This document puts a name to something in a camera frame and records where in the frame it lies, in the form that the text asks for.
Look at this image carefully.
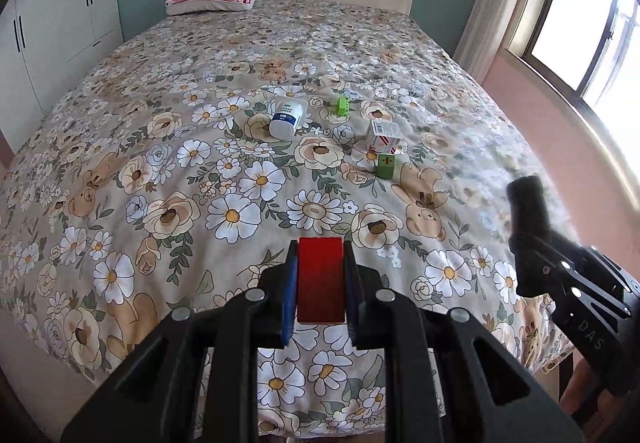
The red cube block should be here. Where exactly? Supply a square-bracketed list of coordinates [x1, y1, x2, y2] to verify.
[297, 237, 345, 325]

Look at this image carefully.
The green square block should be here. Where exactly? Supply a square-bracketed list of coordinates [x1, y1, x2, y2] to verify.
[375, 152, 396, 181]

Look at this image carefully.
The small white red box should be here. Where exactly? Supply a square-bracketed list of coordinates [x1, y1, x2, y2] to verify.
[366, 119, 402, 155]

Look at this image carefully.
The white blue-label bottle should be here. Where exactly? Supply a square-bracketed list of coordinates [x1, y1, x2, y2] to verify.
[269, 98, 307, 140]

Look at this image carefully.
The green toy block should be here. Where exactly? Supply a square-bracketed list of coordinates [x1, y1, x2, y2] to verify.
[334, 96, 350, 117]

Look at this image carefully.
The floral bed cover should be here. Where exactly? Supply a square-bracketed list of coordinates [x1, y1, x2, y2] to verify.
[1, 0, 570, 439]

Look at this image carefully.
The white pillow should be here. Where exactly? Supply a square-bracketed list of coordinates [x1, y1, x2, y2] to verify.
[165, 0, 256, 16]

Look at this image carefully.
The white wardrobe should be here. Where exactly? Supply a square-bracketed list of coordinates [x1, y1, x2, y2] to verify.
[1, 0, 122, 152]

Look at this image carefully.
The window frame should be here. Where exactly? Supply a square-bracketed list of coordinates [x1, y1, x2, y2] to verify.
[519, 0, 640, 134]

